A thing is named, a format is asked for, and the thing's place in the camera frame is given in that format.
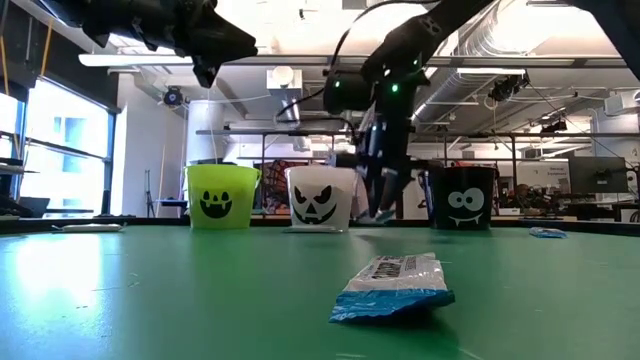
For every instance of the dark background monitor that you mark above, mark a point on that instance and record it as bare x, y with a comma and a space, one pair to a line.
597, 175

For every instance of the wooden table black frame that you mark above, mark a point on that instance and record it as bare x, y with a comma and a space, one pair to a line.
590, 226

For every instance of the green table mat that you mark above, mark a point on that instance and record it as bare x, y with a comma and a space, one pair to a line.
200, 300

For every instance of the white halloween bucket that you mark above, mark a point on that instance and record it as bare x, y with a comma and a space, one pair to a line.
320, 197

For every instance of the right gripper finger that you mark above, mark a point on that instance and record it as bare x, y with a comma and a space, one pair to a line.
375, 192
391, 190

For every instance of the spider web decoration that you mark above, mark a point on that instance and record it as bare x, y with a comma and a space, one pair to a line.
272, 185

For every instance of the black metal rack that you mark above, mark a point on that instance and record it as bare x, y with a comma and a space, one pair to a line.
500, 134

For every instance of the black halloween bucket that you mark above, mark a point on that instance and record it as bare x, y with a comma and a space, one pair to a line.
465, 197

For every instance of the white ceiling unit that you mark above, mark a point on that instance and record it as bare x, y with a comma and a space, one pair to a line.
284, 82

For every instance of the silver ventilation duct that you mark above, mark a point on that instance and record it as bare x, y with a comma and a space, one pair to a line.
450, 85

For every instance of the white round column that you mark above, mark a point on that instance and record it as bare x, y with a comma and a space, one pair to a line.
205, 135

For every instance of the green halloween bucket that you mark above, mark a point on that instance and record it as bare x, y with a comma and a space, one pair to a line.
220, 200

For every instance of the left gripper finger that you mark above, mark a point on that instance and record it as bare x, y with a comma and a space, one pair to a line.
225, 42
206, 72

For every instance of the black ceiling camera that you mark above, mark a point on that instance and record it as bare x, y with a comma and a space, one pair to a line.
554, 126
507, 87
173, 96

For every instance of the overhead rig beam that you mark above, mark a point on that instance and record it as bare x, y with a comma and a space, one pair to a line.
290, 60

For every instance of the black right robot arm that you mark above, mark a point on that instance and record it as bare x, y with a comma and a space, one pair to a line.
415, 35

